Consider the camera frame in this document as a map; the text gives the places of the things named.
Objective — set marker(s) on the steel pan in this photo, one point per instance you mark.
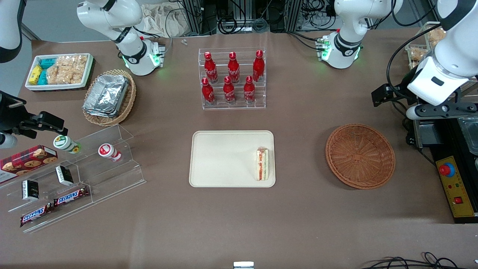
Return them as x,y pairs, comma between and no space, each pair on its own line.
470,134

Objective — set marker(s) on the clear acrylic stepped shelf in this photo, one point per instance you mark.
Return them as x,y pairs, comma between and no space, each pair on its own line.
112,175

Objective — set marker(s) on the clear bag of fried snacks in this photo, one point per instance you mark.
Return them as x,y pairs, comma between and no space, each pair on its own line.
418,55
437,36

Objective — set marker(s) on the clear bag of rice crackers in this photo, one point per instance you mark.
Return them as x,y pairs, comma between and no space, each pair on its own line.
73,62
63,76

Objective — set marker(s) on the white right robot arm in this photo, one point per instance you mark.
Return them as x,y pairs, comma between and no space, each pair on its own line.
130,52

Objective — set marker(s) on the teal snack packet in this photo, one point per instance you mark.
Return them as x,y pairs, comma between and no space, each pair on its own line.
43,77
47,63

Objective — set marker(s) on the yellow snack packet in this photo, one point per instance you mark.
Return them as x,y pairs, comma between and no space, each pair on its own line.
35,74

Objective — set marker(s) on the round brown wicker basket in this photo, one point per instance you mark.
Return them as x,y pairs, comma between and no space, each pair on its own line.
360,157

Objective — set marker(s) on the red emergency stop button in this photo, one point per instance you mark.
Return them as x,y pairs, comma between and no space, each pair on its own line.
446,170

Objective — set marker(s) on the triangle sandwich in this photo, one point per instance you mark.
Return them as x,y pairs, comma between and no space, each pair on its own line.
262,164

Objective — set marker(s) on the beige cloth bag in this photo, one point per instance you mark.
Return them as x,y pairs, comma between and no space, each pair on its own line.
160,20

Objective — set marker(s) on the clear acrylic bottle rack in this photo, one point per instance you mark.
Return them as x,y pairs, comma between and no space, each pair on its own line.
257,97

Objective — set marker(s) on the small black and white carton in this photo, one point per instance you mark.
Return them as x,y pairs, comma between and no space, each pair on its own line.
30,189
64,175

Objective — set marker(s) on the beige plastic tray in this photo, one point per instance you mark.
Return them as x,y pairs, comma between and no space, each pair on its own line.
224,160

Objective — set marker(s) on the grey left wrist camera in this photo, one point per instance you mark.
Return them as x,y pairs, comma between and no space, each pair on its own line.
440,110

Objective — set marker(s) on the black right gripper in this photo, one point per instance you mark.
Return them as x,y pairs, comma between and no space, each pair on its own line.
8,112

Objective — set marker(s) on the aluminium frame rack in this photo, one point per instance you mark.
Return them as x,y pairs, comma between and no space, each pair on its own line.
194,15

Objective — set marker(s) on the small white box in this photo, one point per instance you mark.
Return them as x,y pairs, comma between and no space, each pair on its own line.
243,265

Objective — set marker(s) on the white bottle with green lid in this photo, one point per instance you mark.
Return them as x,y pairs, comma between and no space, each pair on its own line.
65,144

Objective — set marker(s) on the Snickers chocolate bar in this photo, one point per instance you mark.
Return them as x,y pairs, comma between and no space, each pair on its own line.
71,196
35,215

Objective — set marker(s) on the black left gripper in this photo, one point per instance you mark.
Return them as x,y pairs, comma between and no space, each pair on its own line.
403,88

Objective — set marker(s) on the light oval wicker basket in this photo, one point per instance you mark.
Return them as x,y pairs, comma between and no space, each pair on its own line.
129,101

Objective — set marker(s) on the yellow control box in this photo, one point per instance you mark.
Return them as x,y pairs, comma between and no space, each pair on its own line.
457,190

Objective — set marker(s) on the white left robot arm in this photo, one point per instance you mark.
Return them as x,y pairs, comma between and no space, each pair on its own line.
448,63

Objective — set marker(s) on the black countertop appliance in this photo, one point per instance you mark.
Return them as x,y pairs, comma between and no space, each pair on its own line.
448,138

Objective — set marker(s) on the red tartan cookie box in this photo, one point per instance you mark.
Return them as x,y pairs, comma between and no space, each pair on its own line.
26,162

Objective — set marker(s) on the stack of foil trays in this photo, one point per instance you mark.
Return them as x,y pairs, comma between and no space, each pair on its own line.
106,95

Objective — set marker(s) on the white rectangular snack tray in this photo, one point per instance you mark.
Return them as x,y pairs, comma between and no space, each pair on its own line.
56,86

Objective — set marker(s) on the red cola bottle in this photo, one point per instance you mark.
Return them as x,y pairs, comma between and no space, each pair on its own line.
233,71
208,93
249,92
211,71
229,92
258,69

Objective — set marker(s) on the white bottle with red lid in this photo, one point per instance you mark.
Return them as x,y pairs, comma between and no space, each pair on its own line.
108,151

